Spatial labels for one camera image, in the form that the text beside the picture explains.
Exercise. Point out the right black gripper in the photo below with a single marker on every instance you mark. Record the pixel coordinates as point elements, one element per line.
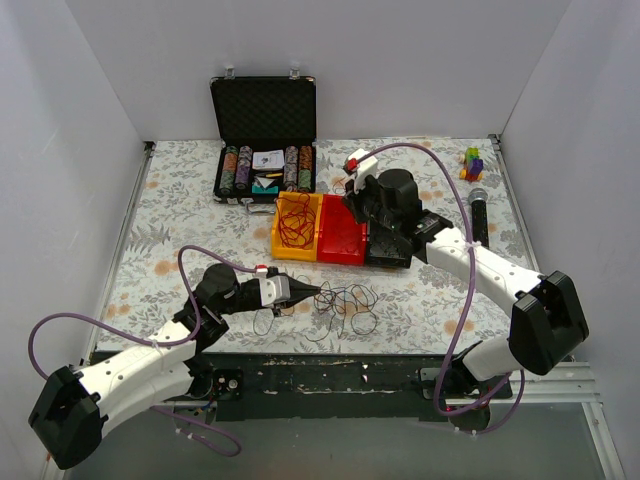
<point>357,207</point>

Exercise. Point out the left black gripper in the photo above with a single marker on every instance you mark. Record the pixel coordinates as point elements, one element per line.
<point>254,296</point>

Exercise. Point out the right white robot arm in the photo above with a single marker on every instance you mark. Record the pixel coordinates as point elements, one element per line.
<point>547,320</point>

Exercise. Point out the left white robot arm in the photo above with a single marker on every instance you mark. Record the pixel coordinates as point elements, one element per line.
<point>77,408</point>

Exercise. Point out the red plastic bin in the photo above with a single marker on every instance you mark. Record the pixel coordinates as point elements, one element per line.
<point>341,239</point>

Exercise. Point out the black plastic bin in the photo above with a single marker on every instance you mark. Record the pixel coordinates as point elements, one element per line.
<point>382,250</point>

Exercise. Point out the yellow plastic bin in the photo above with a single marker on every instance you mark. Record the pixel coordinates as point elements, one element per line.
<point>295,228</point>

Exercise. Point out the playing card deck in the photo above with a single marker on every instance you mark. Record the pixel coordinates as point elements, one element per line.
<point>268,160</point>

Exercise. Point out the black poker chip case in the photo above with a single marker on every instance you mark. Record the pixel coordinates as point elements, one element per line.
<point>256,114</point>

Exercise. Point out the colourful toy block figure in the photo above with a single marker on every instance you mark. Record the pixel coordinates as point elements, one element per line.
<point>472,165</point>

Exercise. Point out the black microphone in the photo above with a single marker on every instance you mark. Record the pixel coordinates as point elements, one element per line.
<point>479,219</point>

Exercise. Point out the floral table mat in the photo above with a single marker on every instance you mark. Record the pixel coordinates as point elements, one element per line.
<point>178,229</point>

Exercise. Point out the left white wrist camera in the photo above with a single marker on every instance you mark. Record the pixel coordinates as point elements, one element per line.
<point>274,287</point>

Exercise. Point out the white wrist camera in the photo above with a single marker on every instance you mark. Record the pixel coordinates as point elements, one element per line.
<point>358,166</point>
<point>274,287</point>

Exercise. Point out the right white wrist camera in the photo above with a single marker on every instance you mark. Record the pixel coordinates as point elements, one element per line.
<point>358,166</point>

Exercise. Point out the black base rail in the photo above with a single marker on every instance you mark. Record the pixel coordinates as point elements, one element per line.
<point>253,386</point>

